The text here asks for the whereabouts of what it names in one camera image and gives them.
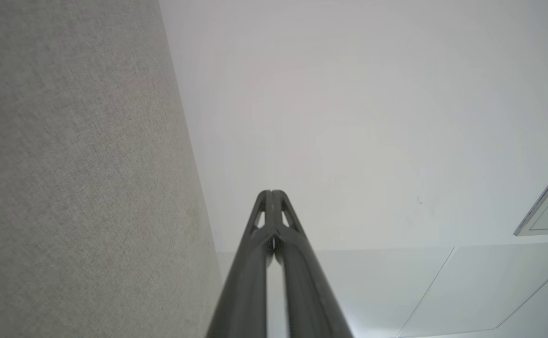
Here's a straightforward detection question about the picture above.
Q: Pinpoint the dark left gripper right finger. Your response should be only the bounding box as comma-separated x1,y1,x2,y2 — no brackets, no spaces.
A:
271,190,355,338

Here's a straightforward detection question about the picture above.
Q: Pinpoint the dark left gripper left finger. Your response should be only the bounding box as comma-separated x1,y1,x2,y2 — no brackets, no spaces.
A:
205,190,275,338

